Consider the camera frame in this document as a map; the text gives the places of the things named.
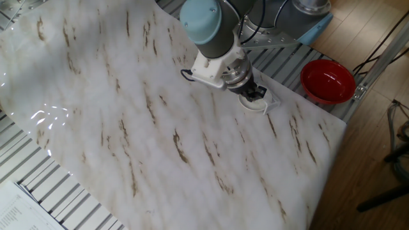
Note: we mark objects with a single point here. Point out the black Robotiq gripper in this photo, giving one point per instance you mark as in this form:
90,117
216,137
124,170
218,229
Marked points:
241,87

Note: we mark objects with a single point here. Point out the white floral saucer plate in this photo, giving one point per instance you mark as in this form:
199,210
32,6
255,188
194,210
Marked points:
247,105

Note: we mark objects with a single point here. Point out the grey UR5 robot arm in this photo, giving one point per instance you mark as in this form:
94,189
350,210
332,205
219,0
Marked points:
217,32

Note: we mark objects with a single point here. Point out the silver robot mounting plate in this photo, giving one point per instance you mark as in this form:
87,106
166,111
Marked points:
271,40

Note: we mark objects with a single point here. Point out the perforated silver plate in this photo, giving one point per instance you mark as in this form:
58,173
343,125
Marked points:
12,9

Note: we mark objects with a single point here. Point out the red bowl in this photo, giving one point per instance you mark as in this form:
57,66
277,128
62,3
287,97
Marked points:
327,81

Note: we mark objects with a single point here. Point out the marble pattern table sheet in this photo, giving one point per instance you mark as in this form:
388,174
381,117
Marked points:
143,127

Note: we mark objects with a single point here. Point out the black chair base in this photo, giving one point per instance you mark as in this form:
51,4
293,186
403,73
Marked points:
383,196

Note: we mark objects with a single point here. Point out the stack of printed papers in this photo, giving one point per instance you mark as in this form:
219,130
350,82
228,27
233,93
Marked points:
22,211

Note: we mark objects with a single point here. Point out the aluminium frame post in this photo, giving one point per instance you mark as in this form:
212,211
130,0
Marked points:
383,54

